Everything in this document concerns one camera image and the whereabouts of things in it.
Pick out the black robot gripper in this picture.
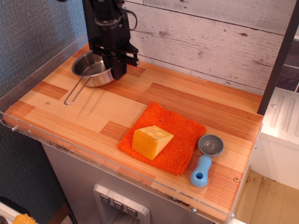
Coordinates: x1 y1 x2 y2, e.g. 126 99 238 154
90 20 140 80

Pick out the small steel pot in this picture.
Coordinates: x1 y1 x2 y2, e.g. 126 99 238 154
64 51 114 105

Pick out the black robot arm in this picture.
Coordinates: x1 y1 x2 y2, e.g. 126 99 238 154
89 0 140 80

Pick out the yellow toy cheese wedge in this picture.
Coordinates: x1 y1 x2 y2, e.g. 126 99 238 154
132 126 174 161

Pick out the clear acrylic table guard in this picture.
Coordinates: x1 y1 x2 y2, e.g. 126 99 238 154
0 38 262 224

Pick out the orange knitted cloth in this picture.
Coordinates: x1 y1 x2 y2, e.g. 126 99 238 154
118 102 206 175

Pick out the blue grey toy scoop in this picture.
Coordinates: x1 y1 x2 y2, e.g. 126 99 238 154
190 134 224 187

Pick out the grey toy fridge cabinet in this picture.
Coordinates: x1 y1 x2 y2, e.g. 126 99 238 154
43 144 211 224

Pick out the orange black object bottom left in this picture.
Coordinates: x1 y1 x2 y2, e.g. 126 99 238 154
0 214 37 224

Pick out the white toy sink unit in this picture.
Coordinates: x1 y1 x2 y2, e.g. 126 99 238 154
249 88 299 189

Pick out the left dark frame post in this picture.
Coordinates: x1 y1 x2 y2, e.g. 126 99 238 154
82 0 101 50

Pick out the dark frame post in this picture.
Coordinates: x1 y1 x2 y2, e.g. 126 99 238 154
82 0 101 50
257 0 299 115

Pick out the right dark frame post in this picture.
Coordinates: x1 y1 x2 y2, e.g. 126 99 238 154
257 0 299 115

